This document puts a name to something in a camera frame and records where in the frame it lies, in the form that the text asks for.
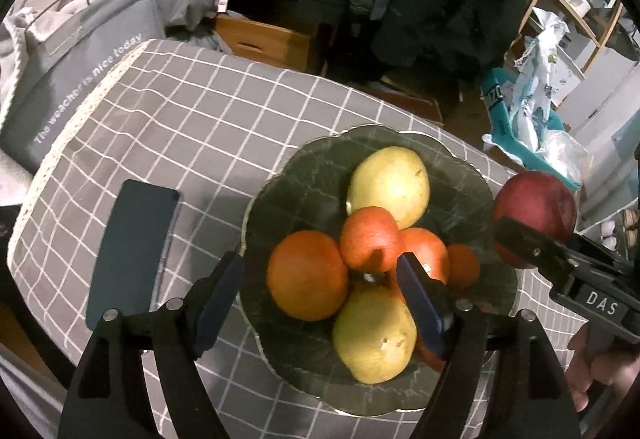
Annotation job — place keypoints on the small orange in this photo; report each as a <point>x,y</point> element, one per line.
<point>370,239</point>
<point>425,358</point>
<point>462,266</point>
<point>427,251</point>

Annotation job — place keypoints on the large orange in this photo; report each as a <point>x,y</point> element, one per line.
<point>307,275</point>

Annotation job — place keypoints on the small cardboard box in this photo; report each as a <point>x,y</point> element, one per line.
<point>415,101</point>

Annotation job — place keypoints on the dark green glass bowl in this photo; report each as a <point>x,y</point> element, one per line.
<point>300,189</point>

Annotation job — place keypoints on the clear plastic bag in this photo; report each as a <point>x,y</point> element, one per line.
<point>565,154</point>

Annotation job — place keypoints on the grey laundry bag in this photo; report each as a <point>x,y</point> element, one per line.
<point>75,69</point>

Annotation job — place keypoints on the wooden drawer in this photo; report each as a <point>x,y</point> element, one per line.
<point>265,41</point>

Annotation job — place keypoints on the grey checked tablecloth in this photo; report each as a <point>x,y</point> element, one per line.
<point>200,129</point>

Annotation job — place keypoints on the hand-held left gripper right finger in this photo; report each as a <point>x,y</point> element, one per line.
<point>422,304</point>

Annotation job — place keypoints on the teal box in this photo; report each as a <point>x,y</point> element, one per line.
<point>495,104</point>

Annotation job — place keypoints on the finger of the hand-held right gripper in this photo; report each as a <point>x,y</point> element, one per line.
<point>600,251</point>
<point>530,246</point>

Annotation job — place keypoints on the red apple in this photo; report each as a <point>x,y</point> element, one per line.
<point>535,204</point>

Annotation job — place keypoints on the dark smartphone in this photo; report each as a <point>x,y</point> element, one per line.
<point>130,249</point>

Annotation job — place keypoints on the white door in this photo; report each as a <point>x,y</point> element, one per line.
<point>610,84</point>

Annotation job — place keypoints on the yellow-green pear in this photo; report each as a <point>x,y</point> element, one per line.
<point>390,184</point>
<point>372,339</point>

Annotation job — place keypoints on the white patterned box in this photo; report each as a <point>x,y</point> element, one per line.
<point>567,79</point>

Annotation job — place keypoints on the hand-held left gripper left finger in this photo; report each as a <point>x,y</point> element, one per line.
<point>215,304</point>

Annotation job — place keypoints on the person's right hand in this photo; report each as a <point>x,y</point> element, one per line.
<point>605,369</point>

